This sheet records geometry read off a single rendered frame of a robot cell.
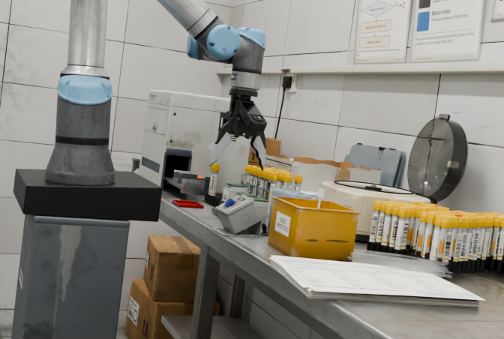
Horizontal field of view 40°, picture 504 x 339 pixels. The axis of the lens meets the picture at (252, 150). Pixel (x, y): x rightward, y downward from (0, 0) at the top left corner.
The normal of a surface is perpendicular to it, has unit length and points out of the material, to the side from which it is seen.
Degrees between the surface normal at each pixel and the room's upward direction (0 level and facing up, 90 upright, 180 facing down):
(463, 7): 92
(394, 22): 94
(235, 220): 90
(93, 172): 72
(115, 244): 90
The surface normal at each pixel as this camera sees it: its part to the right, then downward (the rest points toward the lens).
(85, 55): 0.12, 0.08
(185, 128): 0.39, 0.10
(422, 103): -0.91, -0.10
